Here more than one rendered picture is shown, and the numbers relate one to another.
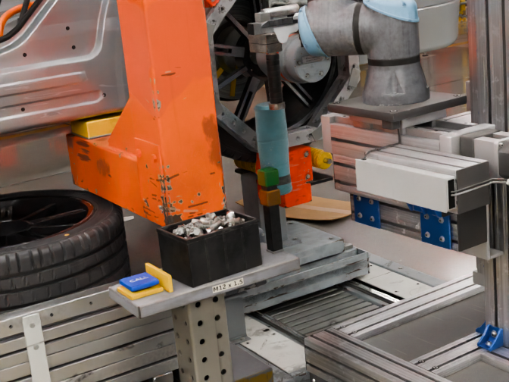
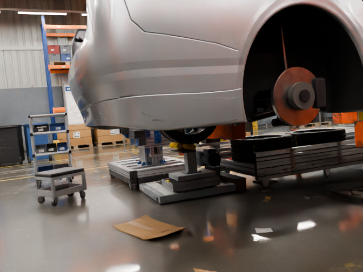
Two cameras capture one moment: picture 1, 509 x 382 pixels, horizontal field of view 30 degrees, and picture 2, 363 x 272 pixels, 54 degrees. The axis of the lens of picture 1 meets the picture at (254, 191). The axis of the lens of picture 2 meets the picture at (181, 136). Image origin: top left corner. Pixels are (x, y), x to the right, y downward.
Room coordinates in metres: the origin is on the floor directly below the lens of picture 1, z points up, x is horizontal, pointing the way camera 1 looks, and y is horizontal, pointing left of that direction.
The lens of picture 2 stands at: (6.50, 0.54, 0.79)
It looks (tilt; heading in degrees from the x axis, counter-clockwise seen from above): 3 degrees down; 190
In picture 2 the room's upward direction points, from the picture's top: 5 degrees counter-clockwise
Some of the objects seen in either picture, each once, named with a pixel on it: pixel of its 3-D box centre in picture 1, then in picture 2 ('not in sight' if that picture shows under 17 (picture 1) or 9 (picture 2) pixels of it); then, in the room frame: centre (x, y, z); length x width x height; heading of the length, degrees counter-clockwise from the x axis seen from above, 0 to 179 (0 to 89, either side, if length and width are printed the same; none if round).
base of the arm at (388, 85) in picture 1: (395, 77); not in sight; (2.12, -0.34, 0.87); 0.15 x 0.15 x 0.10
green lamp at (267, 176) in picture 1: (268, 176); not in sight; (2.22, -0.04, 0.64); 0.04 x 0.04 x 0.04; 30
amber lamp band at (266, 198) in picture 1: (270, 196); not in sight; (2.22, -0.04, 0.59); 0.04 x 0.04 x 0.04; 30
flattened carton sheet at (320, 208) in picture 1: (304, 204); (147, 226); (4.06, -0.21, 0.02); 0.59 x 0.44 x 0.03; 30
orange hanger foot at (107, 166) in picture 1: (123, 136); (226, 122); (2.64, 0.35, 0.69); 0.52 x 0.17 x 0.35; 30
